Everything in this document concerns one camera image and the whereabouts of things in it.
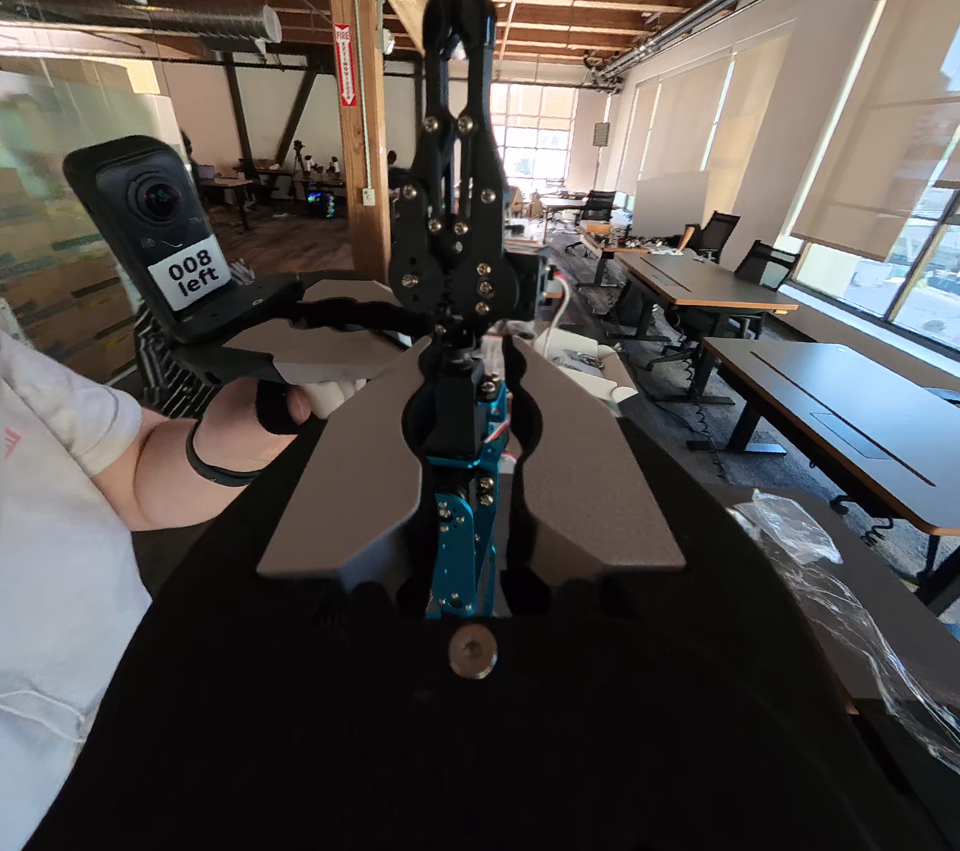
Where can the small wooden table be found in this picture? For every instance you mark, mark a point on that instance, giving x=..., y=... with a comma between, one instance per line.
x=225, y=185

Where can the grey wall panel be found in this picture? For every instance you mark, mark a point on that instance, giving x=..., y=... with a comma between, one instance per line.
x=601, y=135

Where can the person's left forearm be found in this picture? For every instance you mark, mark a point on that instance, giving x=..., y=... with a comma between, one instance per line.
x=150, y=476

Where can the blue black toy robot arm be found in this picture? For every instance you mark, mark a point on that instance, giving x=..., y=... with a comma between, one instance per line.
x=450, y=243

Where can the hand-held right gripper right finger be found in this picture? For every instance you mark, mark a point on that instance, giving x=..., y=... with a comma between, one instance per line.
x=592, y=491

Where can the wooden post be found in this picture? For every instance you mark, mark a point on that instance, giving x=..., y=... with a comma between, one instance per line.
x=360, y=146

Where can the clear plastic bag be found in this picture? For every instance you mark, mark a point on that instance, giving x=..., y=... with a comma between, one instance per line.
x=795, y=528

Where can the silver ventilation duct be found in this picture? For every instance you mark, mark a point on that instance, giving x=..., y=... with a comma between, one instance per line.
x=225, y=26

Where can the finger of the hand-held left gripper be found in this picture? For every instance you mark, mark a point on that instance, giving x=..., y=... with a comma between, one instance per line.
x=337, y=352
x=345, y=288

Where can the person's left hand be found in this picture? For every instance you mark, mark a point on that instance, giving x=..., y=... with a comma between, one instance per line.
x=240, y=438

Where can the person's white shirt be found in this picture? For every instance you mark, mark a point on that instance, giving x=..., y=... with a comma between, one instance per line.
x=52, y=603

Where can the gridded glass window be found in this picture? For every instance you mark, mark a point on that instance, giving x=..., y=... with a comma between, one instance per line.
x=536, y=150

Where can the red white wall sign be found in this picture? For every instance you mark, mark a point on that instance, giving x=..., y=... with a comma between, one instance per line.
x=345, y=67

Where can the beige roller shade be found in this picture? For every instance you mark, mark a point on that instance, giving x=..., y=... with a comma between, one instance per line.
x=877, y=138
x=750, y=116
x=634, y=138
x=682, y=123

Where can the large glass window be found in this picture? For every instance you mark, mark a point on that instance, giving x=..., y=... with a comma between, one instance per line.
x=922, y=281

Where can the white packaging piece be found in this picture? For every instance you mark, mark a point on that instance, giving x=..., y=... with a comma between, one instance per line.
x=600, y=390

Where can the white partition board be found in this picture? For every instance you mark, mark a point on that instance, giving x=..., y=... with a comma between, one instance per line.
x=671, y=202

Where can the black wristband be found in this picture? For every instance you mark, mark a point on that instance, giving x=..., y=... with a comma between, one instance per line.
x=191, y=453

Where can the black office chair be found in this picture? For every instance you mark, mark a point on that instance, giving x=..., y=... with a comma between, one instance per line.
x=765, y=266
x=716, y=232
x=600, y=202

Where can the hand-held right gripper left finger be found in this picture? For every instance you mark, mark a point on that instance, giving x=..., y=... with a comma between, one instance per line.
x=337, y=491

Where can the camera tripod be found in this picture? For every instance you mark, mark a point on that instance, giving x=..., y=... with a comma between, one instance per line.
x=300, y=157

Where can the computer with coloured lights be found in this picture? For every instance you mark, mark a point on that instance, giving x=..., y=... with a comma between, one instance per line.
x=320, y=204

